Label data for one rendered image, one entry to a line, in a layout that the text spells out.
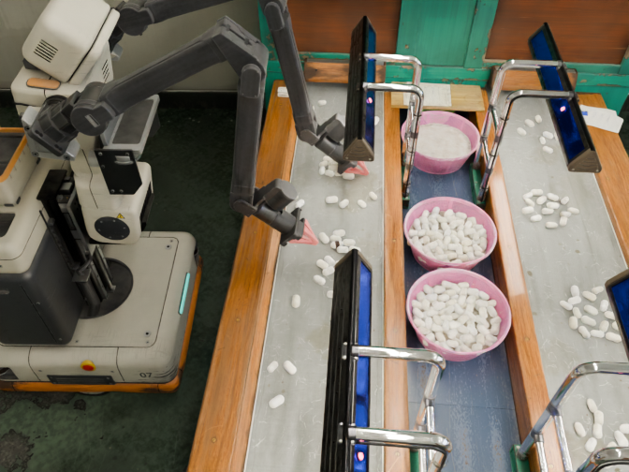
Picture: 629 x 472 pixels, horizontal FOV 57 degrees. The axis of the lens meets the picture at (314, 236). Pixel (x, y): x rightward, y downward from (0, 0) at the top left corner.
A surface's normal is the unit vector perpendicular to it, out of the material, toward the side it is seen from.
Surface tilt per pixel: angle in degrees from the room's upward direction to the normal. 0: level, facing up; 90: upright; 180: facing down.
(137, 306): 0
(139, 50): 90
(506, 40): 90
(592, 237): 0
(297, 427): 0
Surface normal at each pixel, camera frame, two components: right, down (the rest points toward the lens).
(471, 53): -0.08, 0.74
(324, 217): 0.00, -0.67
